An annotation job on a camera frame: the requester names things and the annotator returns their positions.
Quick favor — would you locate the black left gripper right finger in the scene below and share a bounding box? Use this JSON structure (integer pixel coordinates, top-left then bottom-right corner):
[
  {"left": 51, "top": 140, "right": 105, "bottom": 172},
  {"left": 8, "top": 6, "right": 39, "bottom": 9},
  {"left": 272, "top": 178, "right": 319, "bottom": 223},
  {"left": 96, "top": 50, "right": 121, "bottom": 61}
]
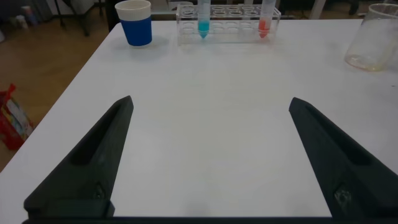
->
[{"left": 289, "top": 96, "right": 398, "bottom": 218}]

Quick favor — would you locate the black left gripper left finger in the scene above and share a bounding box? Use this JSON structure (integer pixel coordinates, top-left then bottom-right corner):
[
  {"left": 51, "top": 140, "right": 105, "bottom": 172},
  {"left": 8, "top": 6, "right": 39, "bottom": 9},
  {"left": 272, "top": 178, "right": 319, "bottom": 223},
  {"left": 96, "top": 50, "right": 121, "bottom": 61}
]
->
[{"left": 24, "top": 95, "right": 134, "bottom": 218}]

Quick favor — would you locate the red pigment test tube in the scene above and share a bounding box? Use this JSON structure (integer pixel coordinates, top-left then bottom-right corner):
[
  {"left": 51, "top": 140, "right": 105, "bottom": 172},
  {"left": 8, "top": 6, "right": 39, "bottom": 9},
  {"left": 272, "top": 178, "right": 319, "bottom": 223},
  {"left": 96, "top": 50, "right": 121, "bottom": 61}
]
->
[{"left": 257, "top": 0, "right": 277, "bottom": 40}]

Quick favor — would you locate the clear glass beaker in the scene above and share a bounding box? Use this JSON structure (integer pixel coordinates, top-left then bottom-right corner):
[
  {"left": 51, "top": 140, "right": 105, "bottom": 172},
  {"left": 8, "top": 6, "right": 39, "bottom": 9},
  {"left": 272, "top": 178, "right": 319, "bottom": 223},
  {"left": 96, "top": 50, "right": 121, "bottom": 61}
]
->
[{"left": 343, "top": 3, "right": 398, "bottom": 72}]

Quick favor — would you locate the blue pigment test tube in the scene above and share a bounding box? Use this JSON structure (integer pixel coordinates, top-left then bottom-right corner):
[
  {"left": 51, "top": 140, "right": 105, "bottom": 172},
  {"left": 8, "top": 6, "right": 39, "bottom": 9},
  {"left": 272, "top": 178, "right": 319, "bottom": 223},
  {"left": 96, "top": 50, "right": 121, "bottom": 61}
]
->
[{"left": 197, "top": 0, "right": 211, "bottom": 40}]

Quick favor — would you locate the clear acrylic test tube rack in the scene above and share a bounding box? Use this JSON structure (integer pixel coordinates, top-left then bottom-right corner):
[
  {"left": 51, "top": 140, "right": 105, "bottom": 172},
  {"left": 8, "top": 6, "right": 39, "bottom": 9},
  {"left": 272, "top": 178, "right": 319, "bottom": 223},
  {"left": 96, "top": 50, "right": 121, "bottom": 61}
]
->
[{"left": 175, "top": 4, "right": 282, "bottom": 46}]

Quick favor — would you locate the red printed shopping bag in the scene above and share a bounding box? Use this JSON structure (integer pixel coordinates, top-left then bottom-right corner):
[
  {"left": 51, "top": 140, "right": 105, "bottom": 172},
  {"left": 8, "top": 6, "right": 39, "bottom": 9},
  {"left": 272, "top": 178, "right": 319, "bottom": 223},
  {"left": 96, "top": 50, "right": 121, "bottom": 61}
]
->
[{"left": 0, "top": 83, "right": 34, "bottom": 152}]

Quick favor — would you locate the blue white paper cup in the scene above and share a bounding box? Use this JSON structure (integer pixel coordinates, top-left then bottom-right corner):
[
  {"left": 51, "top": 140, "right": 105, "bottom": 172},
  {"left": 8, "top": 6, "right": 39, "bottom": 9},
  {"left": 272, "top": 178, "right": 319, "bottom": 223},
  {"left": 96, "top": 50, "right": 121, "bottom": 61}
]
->
[{"left": 114, "top": 0, "right": 153, "bottom": 47}]

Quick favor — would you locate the small white cup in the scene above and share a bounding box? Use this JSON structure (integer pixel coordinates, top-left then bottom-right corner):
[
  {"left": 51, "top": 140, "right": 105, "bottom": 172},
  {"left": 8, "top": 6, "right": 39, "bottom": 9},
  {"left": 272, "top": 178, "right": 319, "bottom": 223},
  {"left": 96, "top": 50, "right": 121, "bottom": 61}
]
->
[{"left": 15, "top": 15, "right": 29, "bottom": 30}]

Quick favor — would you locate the long white standing desk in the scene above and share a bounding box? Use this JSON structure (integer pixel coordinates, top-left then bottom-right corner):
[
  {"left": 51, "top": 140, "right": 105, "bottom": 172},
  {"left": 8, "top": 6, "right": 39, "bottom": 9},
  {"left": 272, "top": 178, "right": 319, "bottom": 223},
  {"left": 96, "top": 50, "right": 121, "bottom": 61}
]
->
[{"left": 309, "top": 0, "right": 327, "bottom": 20}]

